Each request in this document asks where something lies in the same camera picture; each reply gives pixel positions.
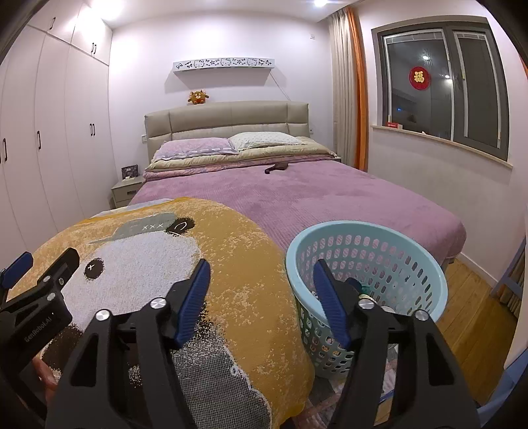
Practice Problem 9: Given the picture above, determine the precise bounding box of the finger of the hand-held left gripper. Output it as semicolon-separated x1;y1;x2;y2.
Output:
0;247;80;320
0;252;34;306

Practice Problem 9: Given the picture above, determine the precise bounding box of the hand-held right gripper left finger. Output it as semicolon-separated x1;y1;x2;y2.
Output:
45;258;212;429

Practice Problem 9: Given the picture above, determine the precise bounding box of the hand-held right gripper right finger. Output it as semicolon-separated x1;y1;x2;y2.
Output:
312;259;481;429

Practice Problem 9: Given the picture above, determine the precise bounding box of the light blue plastic basket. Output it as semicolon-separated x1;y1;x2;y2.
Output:
285;220;449;378

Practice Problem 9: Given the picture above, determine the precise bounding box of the person's left hand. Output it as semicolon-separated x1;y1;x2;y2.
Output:
33;357;62;403

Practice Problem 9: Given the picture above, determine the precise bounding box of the yellow bear print blanket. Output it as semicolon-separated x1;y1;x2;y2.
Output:
6;197;316;429

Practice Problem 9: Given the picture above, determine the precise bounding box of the beige nightstand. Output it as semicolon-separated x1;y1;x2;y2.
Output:
111;177;145;208

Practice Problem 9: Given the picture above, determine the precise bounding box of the purple bed blanket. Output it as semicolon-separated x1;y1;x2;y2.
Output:
130;159;467;265

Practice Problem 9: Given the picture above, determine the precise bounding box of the white wardrobe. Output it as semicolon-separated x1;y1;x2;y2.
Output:
0;4;116;265

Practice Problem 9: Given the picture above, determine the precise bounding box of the pink patterned quilt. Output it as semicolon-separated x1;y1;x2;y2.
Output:
142;156;341;181

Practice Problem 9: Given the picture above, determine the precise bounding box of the beige folded quilt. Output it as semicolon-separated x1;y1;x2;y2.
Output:
145;137;337;172

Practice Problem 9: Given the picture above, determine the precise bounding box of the purple pillow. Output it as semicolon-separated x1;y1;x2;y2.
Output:
152;137;240;162

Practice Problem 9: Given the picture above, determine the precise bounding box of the white dotted pillow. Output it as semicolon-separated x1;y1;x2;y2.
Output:
228;131;306;150

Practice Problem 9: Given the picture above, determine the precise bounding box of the beige upholstered headboard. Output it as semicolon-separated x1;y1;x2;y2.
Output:
144;100;310;163

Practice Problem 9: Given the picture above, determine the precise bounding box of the white windowsill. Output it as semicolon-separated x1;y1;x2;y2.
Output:
371;125;514;172

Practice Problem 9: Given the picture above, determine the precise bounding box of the beige and orange curtain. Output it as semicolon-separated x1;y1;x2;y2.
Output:
329;6;369;172

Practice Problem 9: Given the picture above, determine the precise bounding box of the red round window decoration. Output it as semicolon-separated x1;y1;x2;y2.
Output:
408;66;430;90

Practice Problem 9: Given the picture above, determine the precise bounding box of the dark grey framed window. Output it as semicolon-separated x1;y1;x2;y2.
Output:
371;16;510;162

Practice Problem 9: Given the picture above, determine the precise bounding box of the white wall shelf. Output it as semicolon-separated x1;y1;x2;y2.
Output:
173;57;274;76

